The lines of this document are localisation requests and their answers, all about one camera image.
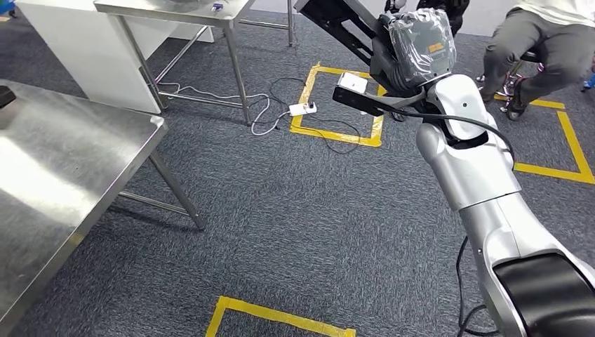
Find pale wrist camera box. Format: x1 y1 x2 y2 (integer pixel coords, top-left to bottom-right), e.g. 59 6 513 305
337 71 370 95

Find stainless steel table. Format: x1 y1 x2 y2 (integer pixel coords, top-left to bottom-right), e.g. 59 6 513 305
93 0 297 127

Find stainless steel workbench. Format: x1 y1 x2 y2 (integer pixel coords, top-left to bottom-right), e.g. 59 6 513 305
0 79 208 337

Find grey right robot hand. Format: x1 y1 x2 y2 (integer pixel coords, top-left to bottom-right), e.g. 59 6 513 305
370 7 459 98

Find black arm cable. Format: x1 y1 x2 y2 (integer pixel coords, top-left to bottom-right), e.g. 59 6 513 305
360 105 517 171

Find white power strip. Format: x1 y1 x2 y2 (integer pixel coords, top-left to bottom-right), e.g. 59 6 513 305
288 101 319 118

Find white floor cable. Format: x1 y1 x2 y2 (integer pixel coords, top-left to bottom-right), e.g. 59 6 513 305
155 81 281 137

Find black robot tether cable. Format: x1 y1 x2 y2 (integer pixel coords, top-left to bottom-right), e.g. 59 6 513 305
454 234 502 337

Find black plastic panel part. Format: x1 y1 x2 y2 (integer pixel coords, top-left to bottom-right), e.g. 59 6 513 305
293 0 401 80

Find chrome stool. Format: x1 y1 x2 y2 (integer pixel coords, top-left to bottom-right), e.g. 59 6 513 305
474 48 546 115

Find yellow floor tape square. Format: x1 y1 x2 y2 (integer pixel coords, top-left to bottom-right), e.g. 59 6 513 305
204 296 357 337
491 93 595 185
289 62 387 149

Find person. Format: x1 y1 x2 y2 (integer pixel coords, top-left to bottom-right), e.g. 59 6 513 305
479 0 595 123

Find white cabinet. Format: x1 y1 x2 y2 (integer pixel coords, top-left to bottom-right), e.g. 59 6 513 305
16 0 215 115

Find black floor cable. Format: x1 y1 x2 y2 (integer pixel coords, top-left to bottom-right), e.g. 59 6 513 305
253 77 364 156

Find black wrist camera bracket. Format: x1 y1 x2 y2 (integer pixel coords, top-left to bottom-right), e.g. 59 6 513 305
331 85 427 118

